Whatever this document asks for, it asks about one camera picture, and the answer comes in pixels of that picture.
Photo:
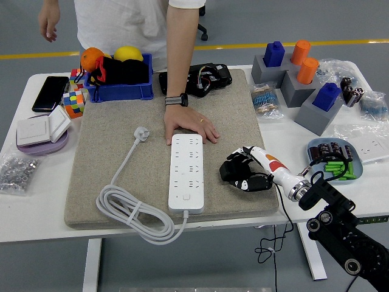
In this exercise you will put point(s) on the purple plate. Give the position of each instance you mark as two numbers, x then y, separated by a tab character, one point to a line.
42	149

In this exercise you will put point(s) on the large colourful puzzle cube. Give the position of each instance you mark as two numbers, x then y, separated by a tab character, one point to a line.
74	103

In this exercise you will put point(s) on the person's right hand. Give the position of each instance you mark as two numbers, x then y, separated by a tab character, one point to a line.
48	21

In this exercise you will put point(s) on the light blue plate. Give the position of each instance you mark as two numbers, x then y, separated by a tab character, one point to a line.
358	170

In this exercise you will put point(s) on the clear plastic bag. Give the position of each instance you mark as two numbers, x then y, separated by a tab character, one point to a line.
334	70

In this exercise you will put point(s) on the black opened electronic device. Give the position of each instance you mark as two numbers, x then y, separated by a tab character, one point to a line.
218	79

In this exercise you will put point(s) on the bag of metal nuts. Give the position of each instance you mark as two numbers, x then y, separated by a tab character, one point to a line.
15	173

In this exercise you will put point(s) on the blue plastic bin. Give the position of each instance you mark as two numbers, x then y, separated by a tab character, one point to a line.
121	91

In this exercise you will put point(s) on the person's right forearm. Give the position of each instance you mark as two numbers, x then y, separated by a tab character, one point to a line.
51	2

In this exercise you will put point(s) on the small colourful puzzle cube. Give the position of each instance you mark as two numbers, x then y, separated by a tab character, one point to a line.
74	76

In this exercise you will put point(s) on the black capacitor bundle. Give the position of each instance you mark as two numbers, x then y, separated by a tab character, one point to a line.
352	92

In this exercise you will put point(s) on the black smartphone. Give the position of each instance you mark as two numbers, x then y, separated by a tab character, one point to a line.
50	92

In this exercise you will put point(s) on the white flat wall switch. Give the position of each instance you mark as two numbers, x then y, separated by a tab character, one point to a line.
32	130

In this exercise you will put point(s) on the yellow lemon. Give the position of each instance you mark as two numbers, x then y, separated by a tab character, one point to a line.
127	53

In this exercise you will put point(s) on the grey block with orange cylinder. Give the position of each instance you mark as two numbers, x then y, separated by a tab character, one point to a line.
293	91

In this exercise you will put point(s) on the orange cylinder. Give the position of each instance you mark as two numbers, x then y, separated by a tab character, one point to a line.
300	51
307	71

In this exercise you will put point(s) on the person's torso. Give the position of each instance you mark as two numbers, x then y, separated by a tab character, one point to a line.
121	24

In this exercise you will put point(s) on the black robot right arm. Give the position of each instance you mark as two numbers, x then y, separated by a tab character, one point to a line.
334	200

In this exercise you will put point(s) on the grey block with two holes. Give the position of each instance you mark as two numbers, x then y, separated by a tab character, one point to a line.
258	74

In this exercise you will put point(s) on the bag of resistors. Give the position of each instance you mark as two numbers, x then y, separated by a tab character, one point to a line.
372	108
266	102

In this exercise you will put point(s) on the white tilted wall switch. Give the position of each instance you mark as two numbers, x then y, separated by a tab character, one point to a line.
59	123

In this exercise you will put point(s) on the orange fruit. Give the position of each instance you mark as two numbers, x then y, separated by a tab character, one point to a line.
89	57

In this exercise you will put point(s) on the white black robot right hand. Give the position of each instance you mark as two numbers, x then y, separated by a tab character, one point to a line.
273	165

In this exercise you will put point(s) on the black plug adapter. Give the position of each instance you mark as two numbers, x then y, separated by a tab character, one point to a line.
235	170

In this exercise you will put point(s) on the clear bag around socket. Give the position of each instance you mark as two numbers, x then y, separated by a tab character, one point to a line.
346	132

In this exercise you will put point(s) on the white wall socket panel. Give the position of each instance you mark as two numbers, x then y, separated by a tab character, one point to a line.
372	150

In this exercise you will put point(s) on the white power strip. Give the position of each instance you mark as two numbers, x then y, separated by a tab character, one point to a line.
185	170

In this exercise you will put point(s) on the black table control panel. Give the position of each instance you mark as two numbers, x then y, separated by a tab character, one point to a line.
377	219

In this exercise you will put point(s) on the person's left hand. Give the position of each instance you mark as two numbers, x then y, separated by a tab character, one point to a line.
185	120

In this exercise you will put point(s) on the grey-brown mat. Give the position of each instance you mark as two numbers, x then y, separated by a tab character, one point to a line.
121	115

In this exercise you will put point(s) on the person's left forearm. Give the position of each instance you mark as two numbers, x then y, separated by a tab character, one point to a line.
180	54

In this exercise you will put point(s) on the black wrist watch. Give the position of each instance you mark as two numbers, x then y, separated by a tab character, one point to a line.
176	99

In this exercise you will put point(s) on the grey block with blue peg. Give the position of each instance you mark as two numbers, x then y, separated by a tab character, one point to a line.
313	120

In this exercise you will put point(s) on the blue square peg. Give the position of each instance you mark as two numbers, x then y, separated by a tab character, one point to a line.
273	54
325	97

